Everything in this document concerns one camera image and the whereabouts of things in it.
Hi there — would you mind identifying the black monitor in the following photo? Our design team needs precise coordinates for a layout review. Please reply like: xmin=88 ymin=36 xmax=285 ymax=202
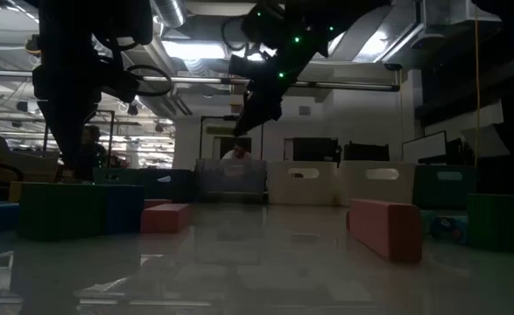
xmin=284 ymin=136 xmax=341 ymax=164
xmin=341 ymin=141 xmax=391 ymax=164

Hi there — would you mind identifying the ceiling cable reel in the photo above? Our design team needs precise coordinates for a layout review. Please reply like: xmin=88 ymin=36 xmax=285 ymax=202
xmin=23 ymin=33 xmax=42 ymax=58

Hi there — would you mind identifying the blue plastic bin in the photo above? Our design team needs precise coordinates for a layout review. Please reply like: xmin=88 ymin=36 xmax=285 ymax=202
xmin=142 ymin=168 xmax=195 ymax=202

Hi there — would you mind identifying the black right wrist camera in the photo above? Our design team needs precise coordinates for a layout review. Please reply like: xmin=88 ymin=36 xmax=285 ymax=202
xmin=240 ymin=3 xmax=285 ymax=50

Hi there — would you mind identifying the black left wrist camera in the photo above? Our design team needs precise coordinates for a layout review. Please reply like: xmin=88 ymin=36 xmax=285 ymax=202
xmin=90 ymin=0 xmax=155 ymax=48

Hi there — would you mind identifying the person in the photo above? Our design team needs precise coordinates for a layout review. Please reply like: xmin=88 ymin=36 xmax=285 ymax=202
xmin=74 ymin=124 xmax=108 ymax=183
xmin=220 ymin=136 xmax=254 ymax=161

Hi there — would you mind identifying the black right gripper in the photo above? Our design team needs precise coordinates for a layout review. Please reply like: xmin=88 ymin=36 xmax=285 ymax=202
xmin=228 ymin=31 xmax=330 ymax=137

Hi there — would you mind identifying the ceiling pipe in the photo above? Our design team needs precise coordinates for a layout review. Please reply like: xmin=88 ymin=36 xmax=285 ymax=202
xmin=0 ymin=68 xmax=401 ymax=92

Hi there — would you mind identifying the teal block with print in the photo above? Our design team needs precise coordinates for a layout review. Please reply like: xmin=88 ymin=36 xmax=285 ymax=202
xmin=421 ymin=209 xmax=469 ymax=244

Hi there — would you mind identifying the green plastic bin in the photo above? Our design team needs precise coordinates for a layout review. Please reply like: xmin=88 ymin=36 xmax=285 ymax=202
xmin=412 ymin=164 xmax=478 ymax=210

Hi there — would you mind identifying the yellow block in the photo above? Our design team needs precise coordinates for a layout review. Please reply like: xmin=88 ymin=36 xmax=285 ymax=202
xmin=7 ymin=180 xmax=24 ymax=204

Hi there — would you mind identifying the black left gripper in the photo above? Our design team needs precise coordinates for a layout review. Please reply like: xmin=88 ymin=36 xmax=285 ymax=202
xmin=32 ymin=55 xmax=143 ymax=182

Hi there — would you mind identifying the grey plastic bin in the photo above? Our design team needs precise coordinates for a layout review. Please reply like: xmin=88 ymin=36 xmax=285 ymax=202
xmin=194 ymin=157 xmax=268 ymax=204

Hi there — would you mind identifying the teal plastic bin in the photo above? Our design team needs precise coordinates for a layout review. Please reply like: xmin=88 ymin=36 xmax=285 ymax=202
xmin=91 ymin=167 xmax=146 ymax=186

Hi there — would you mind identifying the ceiling light panel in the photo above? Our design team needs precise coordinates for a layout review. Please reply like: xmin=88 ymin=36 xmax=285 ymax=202
xmin=159 ymin=39 xmax=229 ymax=60

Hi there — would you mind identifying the white board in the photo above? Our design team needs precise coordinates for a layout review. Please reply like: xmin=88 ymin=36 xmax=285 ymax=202
xmin=401 ymin=129 xmax=448 ymax=165

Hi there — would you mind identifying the silver air duct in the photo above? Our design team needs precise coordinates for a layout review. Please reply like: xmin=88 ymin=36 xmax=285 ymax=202
xmin=151 ymin=0 xmax=187 ymax=30

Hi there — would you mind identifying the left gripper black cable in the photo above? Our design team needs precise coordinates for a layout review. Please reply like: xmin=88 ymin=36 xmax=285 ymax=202
xmin=123 ymin=63 xmax=174 ymax=98

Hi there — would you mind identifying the beige chair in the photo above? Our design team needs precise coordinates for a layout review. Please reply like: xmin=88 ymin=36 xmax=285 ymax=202
xmin=0 ymin=132 xmax=61 ymax=187

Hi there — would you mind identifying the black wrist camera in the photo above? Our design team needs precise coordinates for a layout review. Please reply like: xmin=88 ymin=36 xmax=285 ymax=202
xmin=240 ymin=3 xmax=285 ymax=50
xmin=90 ymin=0 xmax=155 ymax=48

